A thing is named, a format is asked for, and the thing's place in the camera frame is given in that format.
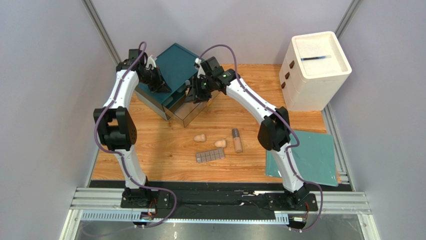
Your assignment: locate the clear drawer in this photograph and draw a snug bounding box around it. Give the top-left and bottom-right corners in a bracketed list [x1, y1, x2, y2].
[163, 85, 219, 128]

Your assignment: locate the teal drawer organizer box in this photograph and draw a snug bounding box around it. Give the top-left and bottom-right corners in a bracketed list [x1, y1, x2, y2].
[134, 43, 197, 121]

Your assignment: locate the beige makeup sponge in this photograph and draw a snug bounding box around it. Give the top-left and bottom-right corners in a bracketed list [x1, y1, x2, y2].
[214, 139, 228, 148]
[193, 133, 207, 143]

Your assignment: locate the tall foundation tube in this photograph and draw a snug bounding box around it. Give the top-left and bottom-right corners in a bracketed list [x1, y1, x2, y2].
[231, 128, 243, 153]

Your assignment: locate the eyeshadow palette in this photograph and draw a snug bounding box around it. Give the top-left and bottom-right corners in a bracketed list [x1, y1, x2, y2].
[195, 147, 225, 164]

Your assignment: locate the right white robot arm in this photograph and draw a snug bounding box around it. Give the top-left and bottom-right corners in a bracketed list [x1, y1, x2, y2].
[185, 69, 309, 208]

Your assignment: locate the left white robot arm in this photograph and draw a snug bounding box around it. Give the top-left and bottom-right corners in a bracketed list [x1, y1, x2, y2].
[93, 59, 172, 198]

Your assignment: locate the white drawer cabinet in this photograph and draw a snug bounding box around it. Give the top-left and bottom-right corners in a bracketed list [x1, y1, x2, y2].
[279, 31, 352, 112]

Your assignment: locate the blue pen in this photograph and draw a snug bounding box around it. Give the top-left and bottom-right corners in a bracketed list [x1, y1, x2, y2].
[300, 55, 332, 61]

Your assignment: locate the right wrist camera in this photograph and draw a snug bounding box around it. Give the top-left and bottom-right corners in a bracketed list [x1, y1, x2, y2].
[194, 56, 225, 78]

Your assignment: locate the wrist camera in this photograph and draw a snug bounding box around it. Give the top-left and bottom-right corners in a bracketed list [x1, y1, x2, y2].
[194, 56, 225, 78]
[126, 48, 142, 66]

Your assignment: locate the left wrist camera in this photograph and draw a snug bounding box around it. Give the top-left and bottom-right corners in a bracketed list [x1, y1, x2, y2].
[126, 48, 142, 66]

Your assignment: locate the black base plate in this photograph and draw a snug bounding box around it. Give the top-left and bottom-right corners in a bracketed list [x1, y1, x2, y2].
[89, 180, 354, 221]

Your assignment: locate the aluminium frame rail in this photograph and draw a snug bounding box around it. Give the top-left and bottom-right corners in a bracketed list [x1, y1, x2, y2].
[61, 184, 380, 240]

